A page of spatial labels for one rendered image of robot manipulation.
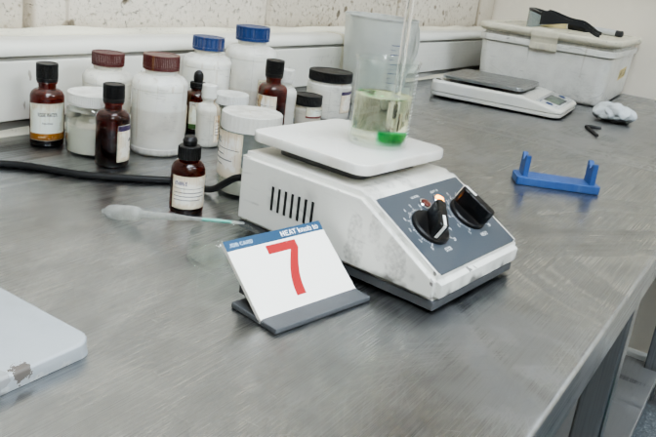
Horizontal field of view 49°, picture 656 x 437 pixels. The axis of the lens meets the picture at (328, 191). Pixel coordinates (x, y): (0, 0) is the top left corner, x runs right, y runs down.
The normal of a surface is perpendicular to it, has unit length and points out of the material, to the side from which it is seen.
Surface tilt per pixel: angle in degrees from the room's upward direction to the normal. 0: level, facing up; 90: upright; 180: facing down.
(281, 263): 40
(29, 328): 0
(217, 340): 0
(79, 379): 0
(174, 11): 90
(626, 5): 90
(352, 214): 90
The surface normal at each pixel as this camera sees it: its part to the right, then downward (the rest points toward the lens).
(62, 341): 0.12, -0.95
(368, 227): -0.63, 0.16
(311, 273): 0.55, -0.54
